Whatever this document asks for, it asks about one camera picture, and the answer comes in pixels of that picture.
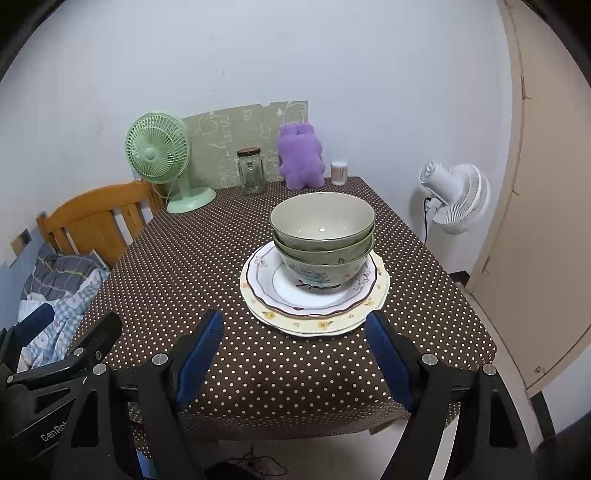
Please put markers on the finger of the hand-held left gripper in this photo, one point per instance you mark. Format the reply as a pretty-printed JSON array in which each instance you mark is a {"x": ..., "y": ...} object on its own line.
[
  {"x": 108, "y": 325},
  {"x": 37, "y": 317}
]

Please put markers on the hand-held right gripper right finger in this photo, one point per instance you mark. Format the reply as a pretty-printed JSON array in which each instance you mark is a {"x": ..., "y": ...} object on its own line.
[{"x": 390, "y": 360}]

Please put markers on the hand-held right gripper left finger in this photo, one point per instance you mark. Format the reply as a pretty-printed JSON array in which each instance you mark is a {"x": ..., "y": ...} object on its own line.
[{"x": 198, "y": 355}]

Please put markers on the yellow flower plate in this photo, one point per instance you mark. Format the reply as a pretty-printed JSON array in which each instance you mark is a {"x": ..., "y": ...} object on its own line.
[{"x": 277, "y": 317}]

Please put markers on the white red flower plate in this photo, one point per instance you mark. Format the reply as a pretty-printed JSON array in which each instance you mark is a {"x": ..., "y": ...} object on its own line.
[{"x": 318, "y": 300}]

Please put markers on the grey-green ceramic bowl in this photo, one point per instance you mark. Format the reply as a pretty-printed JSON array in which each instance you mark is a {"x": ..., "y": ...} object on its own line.
[
  {"x": 323, "y": 256},
  {"x": 318, "y": 217},
  {"x": 323, "y": 277}
]

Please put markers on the blue gingham blanket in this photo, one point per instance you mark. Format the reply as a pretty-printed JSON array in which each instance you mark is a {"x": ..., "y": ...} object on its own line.
[{"x": 69, "y": 318}]

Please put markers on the grey plaid blanket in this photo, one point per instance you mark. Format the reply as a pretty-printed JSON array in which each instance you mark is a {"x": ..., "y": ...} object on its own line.
[{"x": 60, "y": 272}]

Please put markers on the brown polka dot tablecloth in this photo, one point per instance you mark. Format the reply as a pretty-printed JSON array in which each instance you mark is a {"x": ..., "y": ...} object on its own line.
[{"x": 184, "y": 258}]

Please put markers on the wooden chair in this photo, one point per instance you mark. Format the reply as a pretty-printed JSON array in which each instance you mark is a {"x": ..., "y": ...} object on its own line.
[{"x": 87, "y": 217}]

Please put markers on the green desk fan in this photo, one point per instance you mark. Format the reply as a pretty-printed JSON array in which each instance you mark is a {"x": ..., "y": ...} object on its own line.
[{"x": 157, "y": 147}]

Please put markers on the glass jar with dark lid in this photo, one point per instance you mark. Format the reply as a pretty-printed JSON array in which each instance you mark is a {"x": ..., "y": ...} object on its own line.
[{"x": 251, "y": 175}]

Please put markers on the cotton swab container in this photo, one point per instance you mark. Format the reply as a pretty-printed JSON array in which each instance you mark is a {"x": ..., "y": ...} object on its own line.
[{"x": 339, "y": 174}]

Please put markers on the purple plush toy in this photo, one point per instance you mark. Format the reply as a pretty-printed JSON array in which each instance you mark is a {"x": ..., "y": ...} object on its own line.
[{"x": 300, "y": 157}]

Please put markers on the green patterned board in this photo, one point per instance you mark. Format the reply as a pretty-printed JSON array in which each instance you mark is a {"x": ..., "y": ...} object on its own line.
[{"x": 231, "y": 134}]

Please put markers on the beige door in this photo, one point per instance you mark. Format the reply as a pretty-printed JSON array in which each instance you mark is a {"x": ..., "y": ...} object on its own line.
[{"x": 545, "y": 184}]

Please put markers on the wall socket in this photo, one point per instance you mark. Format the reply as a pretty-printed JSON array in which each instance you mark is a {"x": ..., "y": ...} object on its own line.
[{"x": 21, "y": 242}]

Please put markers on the white wall fan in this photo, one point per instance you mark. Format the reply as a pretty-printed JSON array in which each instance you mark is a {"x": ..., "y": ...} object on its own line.
[{"x": 457, "y": 194}]

